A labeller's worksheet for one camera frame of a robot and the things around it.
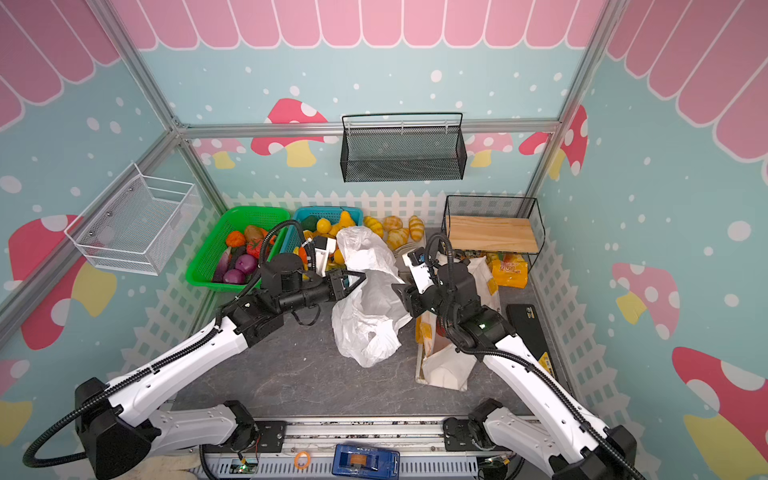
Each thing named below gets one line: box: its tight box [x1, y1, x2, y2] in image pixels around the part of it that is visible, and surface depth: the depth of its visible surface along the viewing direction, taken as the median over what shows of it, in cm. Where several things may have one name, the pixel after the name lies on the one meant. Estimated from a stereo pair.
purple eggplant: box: [213, 246, 232, 283], surface depth 105 cm
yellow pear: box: [340, 210, 357, 228], surface depth 114 cm
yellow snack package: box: [487, 253, 529, 296], surface depth 101 cm
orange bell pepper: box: [226, 231, 246, 248], surface depth 112 cm
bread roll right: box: [408, 215, 425, 242], surface depth 119 cm
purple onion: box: [235, 254, 257, 275], surface depth 105 cm
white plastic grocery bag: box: [331, 226, 413, 367], surface depth 66 cm
